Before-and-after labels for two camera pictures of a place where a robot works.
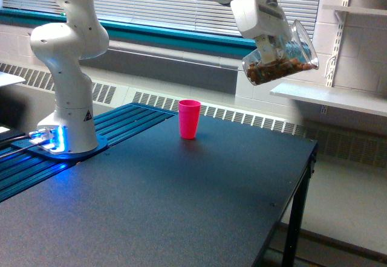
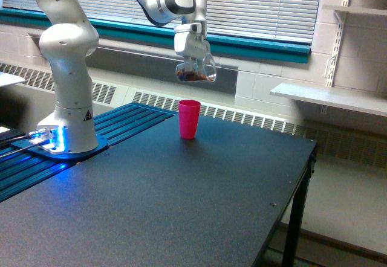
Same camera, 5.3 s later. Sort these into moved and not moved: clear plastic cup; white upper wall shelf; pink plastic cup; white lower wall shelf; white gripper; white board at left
Moved: clear plastic cup; white gripper
Not moved: white lower wall shelf; white upper wall shelf; white board at left; pink plastic cup
